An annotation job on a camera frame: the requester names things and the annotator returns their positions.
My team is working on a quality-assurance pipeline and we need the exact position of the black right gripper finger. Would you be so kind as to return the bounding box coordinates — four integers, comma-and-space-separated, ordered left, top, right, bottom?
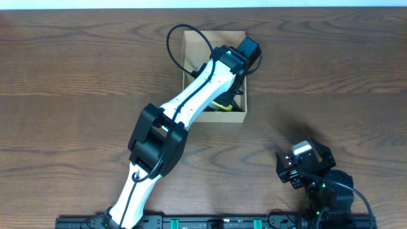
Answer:
311, 138, 334, 164
276, 153, 286, 174

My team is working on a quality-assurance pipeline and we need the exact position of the cardboard box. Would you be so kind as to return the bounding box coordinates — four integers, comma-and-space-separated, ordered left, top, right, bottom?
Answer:
181, 31, 247, 123

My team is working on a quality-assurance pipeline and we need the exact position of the yellow highlighter marker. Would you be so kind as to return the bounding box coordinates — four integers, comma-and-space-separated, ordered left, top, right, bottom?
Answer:
211, 101, 233, 112

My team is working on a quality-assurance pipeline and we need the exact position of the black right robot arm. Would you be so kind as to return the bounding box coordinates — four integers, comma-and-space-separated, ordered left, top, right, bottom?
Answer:
276, 139, 356, 228

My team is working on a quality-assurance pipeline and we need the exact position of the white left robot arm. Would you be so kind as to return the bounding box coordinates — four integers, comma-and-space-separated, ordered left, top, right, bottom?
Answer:
102, 45, 262, 228

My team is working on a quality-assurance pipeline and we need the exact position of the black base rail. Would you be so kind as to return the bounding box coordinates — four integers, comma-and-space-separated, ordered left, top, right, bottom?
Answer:
55, 214, 370, 229

